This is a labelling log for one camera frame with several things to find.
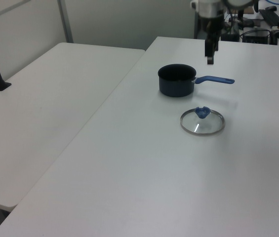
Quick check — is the dark blue saucepan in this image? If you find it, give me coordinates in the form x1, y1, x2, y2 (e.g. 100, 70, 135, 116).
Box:
157, 63, 236, 98

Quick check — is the black keyboard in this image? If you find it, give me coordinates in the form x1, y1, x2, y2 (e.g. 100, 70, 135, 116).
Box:
258, 9, 279, 31

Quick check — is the slim grey partition post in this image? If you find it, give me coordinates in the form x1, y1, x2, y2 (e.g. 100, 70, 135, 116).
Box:
56, 0, 74, 44

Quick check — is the black electronics box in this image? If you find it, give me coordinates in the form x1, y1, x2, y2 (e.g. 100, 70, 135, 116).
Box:
242, 29, 272, 45

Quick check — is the glass lid blue knob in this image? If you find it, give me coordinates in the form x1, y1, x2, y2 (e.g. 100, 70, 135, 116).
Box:
179, 106, 226, 136

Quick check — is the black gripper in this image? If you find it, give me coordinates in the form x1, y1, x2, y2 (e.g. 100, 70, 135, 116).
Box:
204, 16, 225, 66

